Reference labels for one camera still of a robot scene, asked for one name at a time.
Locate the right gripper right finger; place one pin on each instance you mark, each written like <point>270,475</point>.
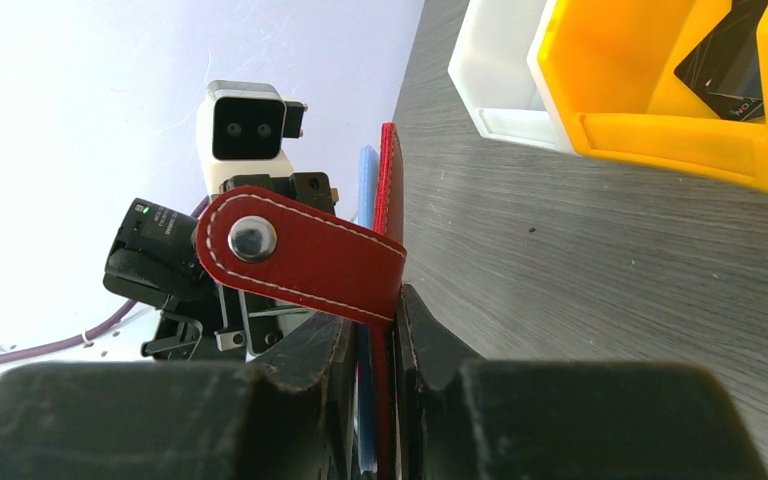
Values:
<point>463,416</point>

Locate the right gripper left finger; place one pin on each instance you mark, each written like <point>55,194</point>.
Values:
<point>284,415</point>

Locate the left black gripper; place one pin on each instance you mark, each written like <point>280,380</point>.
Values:
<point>153,261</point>

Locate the red card holder wallet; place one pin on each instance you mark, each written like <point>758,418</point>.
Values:
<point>327,264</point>

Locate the dark grey credit card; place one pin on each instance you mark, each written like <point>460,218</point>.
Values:
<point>723,69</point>

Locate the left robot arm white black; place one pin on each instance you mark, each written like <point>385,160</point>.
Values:
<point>115,339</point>

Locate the orange bin with cards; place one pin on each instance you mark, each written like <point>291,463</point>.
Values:
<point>609,67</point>

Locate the white plastic bin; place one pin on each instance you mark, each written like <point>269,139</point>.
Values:
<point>495,72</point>

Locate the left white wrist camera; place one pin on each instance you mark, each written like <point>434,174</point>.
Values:
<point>239,130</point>

